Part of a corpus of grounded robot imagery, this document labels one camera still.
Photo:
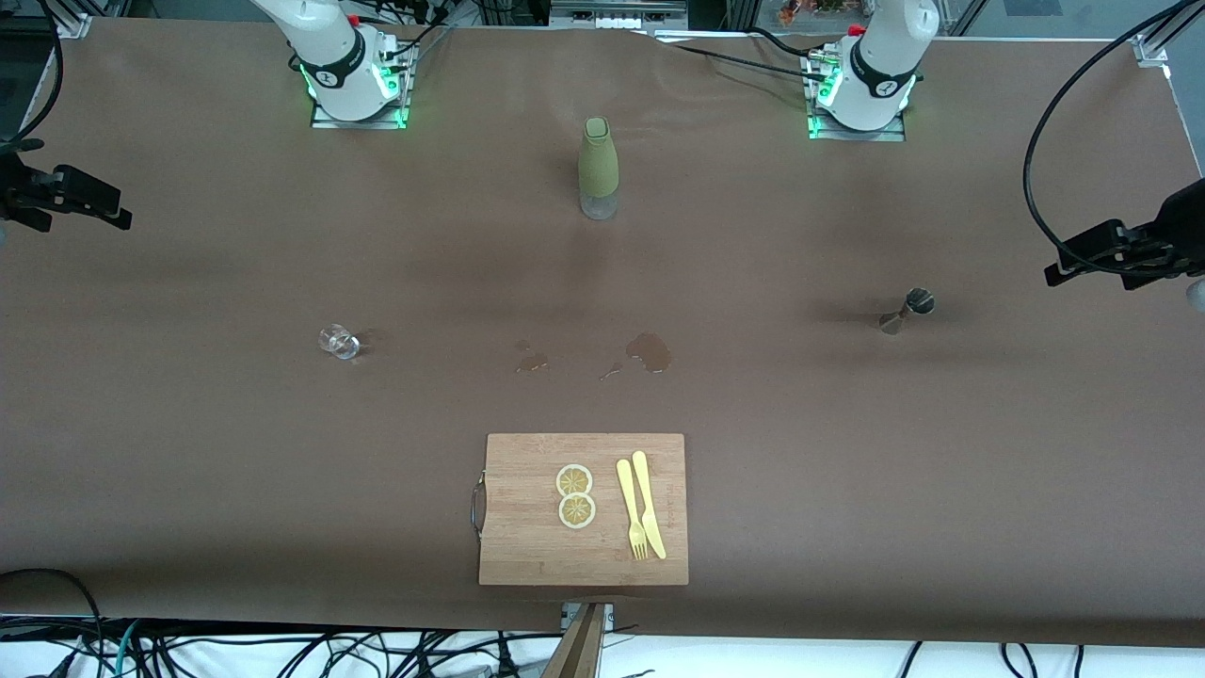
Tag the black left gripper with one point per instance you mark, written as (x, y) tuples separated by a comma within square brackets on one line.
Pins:
[(1170, 233)]

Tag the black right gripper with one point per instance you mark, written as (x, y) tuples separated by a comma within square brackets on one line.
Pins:
[(17, 185)]

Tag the steel double jigger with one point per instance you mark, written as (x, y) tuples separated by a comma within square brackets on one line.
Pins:
[(913, 306)]

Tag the clear glass cup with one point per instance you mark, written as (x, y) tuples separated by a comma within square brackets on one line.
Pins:
[(339, 342)]

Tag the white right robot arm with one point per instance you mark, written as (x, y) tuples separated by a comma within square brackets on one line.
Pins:
[(329, 47)]

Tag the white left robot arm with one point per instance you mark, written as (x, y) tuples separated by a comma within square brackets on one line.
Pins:
[(880, 66)]

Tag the green sleeved glass bottle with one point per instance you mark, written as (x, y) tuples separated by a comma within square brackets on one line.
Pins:
[(599, 165)]

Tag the yellow plastic knife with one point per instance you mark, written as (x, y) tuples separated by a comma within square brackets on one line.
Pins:
[(650, 518)]

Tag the yellow plastic fork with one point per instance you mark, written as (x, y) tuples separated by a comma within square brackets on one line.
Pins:
[(629, 499)]

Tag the grey power strip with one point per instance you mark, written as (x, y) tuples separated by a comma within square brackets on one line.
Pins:
[(617, 11)]

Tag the bamboo cutting board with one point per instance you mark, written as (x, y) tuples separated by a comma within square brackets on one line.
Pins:
[(527, 527)]

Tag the lemon slice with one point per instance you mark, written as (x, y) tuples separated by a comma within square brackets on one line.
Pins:
[(574, 480), (577, 510)]

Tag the aluminium frame corner bracket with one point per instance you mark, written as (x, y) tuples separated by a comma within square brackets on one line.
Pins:
[(73, 26), (1153, 52)]

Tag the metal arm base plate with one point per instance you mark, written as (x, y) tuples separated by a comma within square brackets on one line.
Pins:
[(395, 113), (894, 134)]

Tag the wooden post with bracket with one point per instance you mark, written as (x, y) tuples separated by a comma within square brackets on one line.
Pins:
[(579, 650)]

